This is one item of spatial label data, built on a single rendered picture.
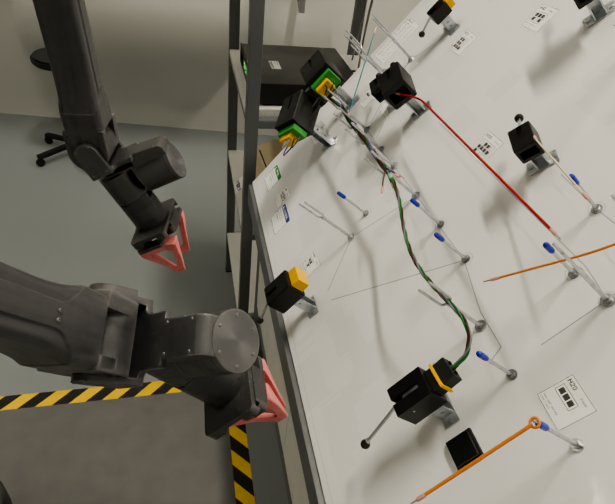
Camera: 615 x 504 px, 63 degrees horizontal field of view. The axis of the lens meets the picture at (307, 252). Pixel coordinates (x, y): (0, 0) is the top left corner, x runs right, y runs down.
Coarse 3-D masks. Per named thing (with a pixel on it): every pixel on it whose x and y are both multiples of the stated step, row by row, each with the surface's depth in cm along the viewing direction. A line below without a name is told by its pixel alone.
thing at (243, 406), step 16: (192, 384) 49; (208, 384) 50; (224, 384) 51; (240, 384) 53; (208, 400) 52; (224, 400) 52; (240, 400) 52; (208, 416) 53; (224, 416) 52; (240, 416) 50; (208, 432) 52; (224, 432) 52
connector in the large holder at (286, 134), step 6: (288, 126) 115; (294, 126) 113; (282, 132) 116; (288, 132) 115; (294, 132) 114; (300, 132) 114; (306, 132) 116; (282, 138) 116; (288, 138) 114; (294, 138) 115; (300, 138) 116; (288, 144) 117
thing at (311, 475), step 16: (256, 208) 138; (256, 224) 134; (256, 240) 135; (272, 272) 118; (272, 320) 114; (288, 352) 100; (288, 368) 97; (288, 384) 97; (288, 400) 98; (304, 416) 89; (304, 432) 86; (304, 448) 85; (304, 464) 86; (320, 496) 78
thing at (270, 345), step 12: (264, 288) 153; (264, 300) 154; (264, 324) 156; (264, 336) 158; (264, 348) 159; (276, 348) 136; (276, 360) 136; (276, 372) 137; (276, 384) 138; (288, 408) 122
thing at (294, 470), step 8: (288, 424) 123; (288, 432) 123; (288, 440) 124; (296, 440) 113; (288, 448) 124; (296, 448) 114; (288, 456) 125; (296, 456) 114; (288, 464) 125; (296, 464) 115; (288, 472) 125; (296, 472) 115; (288, 480) 126; (296, 480) 116; (304, 480) 107; (296, 488) 116; (304, 488) 107; (296, 496) 116; (304, 496) 107
